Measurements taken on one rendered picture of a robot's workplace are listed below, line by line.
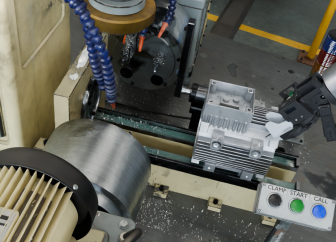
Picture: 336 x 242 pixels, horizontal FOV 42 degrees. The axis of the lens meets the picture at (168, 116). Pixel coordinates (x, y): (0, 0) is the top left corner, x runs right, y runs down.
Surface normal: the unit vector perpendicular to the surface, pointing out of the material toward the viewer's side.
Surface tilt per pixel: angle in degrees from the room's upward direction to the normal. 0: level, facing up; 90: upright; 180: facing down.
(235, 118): 90
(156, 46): 90
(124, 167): 40
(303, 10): 0
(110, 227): 0
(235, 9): 0
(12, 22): 90
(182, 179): 90
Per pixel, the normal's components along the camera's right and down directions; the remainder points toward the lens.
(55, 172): 0.52, -0.56
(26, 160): 0.08, -0.74
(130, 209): 0.94, -0.08
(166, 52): -0.21, 0.65
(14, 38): 0.97, 0.24
